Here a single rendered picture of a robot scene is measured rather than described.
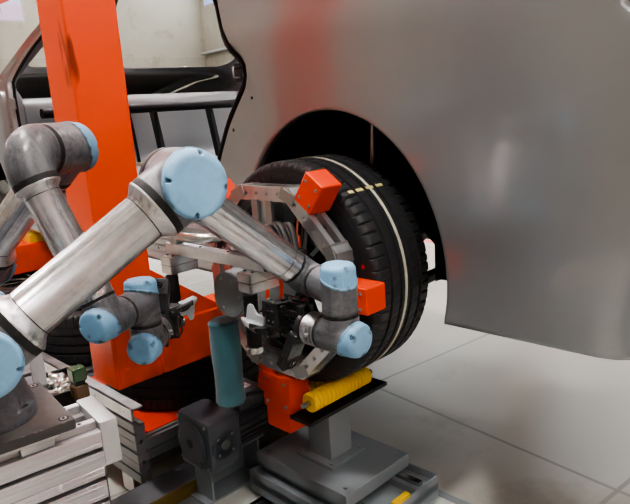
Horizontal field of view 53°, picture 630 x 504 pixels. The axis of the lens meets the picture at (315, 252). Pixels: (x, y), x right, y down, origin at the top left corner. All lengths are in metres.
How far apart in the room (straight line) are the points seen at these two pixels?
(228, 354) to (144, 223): 0.86
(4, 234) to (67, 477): 0.64
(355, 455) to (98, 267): 1.29
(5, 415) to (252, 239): 0.54
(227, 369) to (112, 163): 0.68
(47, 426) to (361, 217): 0.88
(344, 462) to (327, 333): 0.86
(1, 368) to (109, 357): 1.01
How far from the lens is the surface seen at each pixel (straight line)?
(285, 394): 1.86
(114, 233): 1.05
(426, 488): 2.10
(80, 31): 1.92
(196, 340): 2.15
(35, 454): 1.26
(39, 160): 1.41
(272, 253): 1.30
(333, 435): 2.05
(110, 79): 1.94
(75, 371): 1.88
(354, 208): 1.62
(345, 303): 1.26
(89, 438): 1.28
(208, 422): 2.02
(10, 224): 1.64
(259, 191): 1.74
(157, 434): 2.30
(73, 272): 1.05
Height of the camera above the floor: 1.32
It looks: 13 degrees down
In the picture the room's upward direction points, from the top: 4 degrees counter-clockwise
